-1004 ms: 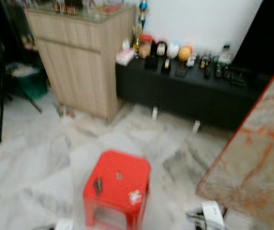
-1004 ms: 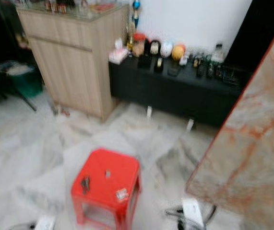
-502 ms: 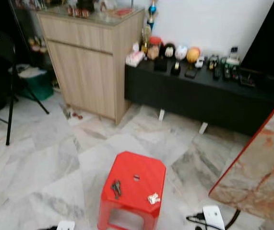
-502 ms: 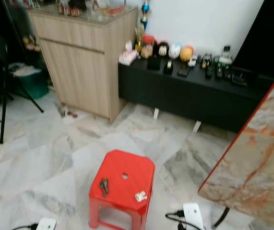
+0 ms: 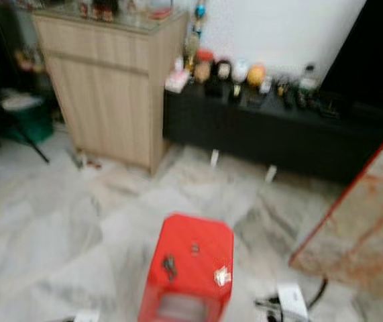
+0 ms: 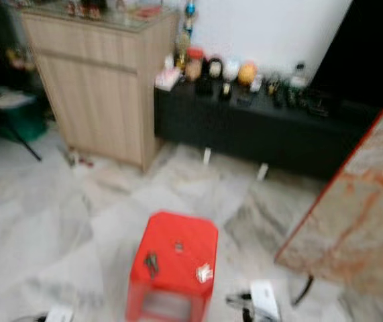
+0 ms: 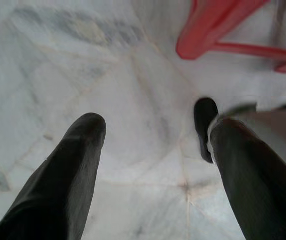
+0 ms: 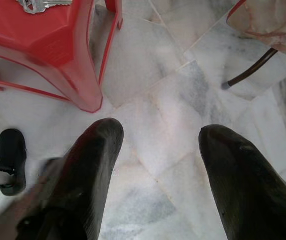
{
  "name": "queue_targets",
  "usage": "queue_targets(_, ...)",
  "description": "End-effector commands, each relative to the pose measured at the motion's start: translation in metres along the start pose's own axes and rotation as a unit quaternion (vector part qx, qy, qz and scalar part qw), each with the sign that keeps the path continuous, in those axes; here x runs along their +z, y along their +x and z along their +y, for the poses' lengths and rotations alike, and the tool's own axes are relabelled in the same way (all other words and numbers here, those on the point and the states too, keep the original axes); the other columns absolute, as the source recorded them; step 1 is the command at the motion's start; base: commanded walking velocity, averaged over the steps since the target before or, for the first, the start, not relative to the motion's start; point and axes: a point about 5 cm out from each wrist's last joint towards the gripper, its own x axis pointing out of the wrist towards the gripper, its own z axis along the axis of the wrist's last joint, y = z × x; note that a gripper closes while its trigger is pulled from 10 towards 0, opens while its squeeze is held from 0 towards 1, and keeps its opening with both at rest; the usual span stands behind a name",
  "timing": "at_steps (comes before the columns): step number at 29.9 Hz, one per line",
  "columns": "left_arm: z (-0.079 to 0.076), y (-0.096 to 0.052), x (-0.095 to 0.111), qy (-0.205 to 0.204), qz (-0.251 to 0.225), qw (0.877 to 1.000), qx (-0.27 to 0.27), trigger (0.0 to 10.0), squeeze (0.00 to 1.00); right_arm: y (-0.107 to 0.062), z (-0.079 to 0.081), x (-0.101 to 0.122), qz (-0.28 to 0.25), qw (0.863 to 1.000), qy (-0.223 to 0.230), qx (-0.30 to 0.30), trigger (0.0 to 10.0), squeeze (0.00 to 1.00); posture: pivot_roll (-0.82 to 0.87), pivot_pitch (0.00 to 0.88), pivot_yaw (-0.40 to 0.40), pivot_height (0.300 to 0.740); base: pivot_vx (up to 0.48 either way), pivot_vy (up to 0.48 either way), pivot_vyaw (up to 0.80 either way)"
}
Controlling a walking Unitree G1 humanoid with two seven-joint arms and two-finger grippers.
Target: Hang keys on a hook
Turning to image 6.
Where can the black board stand leg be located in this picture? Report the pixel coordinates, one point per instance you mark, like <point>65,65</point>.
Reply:
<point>303,291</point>

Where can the red plastic stool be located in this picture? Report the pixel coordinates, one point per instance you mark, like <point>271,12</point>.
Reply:
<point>174,251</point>

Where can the dark key bunch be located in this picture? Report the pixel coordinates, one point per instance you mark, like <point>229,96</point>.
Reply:
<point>151,264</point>

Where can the white console leg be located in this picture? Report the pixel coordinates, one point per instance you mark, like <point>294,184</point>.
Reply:
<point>206,156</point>
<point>262,172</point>

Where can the marble pattern board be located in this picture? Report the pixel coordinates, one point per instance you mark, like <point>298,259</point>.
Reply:
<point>359,215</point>

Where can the black low console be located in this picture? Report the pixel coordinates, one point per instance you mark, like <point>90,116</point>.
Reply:
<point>265,131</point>

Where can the yellow egg figurine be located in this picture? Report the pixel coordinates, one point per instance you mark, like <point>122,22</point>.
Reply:
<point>248,73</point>

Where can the white egg figurine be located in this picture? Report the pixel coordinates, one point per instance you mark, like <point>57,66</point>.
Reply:
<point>230,70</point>

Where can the clear bottle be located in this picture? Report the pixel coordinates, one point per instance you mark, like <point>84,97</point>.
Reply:
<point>298,76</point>

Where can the black egg figurine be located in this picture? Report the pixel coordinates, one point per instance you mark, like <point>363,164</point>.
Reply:
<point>212,69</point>

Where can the pink tissue box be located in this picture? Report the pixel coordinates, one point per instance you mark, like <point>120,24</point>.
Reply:
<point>166,78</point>

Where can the jar with red lid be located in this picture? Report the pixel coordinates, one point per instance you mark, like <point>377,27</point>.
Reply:
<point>194,66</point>

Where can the light wooden cabinet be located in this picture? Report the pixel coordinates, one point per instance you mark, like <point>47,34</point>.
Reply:
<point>100,100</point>

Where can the green bin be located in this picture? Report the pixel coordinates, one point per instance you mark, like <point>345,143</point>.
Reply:
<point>17,117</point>

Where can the gold trophy with blue globe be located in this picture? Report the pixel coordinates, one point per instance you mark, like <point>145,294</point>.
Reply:
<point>186,33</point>

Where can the black television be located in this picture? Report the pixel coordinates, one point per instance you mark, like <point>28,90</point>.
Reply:
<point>365,47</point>

